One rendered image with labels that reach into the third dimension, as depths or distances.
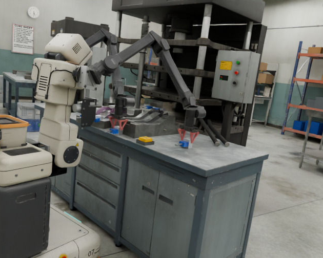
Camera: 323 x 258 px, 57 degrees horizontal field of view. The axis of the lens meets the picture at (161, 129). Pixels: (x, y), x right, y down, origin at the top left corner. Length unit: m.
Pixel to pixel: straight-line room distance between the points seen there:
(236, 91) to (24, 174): 1.67
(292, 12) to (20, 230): 8.84
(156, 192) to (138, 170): 0.20
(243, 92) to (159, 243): 1.28
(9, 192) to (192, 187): 0.88
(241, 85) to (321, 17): 6.70
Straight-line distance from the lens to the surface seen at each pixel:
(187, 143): 1.83
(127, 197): 2.06
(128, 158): 1.99
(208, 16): 2.56
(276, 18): 9.77
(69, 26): 6.47
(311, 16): 9.15
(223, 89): 2.52
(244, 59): 2.45
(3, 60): 8.97
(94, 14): 9.60
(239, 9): 2.86
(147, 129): 2.00
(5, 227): 1.52
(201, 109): 1.85
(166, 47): 1.84
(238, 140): 3.18
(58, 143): 1.72
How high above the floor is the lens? 1.25
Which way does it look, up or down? 11 degrees down
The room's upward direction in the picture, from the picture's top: 7 degrees clockwise
